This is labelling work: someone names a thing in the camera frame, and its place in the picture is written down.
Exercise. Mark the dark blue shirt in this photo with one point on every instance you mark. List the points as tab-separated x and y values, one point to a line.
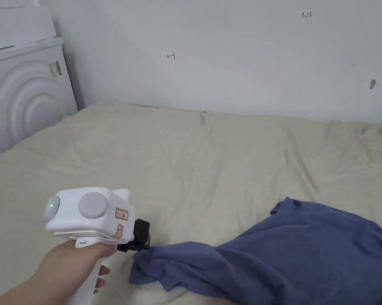
273	254

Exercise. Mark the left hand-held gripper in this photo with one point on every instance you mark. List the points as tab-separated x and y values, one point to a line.
83	219

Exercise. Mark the person's left hand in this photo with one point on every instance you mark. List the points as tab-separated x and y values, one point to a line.
67	270

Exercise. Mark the person's left forearm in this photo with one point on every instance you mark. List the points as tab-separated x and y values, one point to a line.
14	295

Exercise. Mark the white washing machine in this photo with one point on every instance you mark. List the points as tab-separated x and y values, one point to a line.
22	85

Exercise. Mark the bed with beige sheet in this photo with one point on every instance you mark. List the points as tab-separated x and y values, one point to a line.
194	165

